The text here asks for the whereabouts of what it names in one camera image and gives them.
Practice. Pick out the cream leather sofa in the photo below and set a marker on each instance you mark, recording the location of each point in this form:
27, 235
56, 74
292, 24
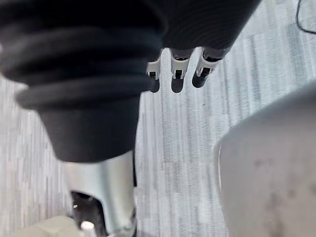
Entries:
44, 227

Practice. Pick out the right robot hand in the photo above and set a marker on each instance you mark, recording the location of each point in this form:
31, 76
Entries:
86, 74

